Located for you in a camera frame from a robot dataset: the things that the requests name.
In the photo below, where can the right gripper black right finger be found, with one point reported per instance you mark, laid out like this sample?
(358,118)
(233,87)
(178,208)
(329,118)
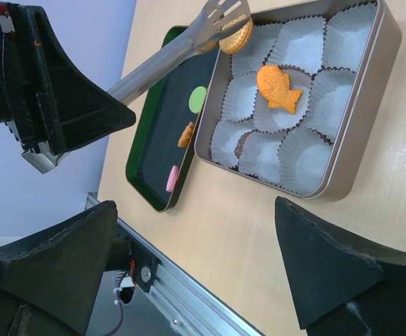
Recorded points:
(341,283)

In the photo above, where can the pink round cookie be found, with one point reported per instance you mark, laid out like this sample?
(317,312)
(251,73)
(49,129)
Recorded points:
(173,176)

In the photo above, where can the orange round sandwich cookie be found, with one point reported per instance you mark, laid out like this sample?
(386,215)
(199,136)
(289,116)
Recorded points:
(235,42)

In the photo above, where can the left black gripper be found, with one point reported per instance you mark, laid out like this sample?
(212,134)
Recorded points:
(71,112)

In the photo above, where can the metal serving tongs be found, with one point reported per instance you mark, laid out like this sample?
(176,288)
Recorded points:
(217,20)

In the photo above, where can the orange fish cookie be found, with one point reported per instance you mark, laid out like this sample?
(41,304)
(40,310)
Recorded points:
(275,86)

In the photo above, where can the white paper cookie cups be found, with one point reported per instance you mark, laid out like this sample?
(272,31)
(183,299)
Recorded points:
(321,55)

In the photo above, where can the small orange shaped cookie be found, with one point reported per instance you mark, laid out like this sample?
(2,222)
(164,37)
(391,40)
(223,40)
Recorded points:
(186,135)

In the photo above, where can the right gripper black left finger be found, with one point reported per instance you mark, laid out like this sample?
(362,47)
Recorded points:
(49,280)

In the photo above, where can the aluminium frame rail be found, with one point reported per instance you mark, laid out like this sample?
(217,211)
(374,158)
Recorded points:
(176,304)

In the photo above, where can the green round cookie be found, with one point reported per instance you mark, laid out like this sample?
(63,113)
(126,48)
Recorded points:
(197,99)

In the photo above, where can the dark green metal tray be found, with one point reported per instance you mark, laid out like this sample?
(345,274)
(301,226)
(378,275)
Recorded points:
(164,117)

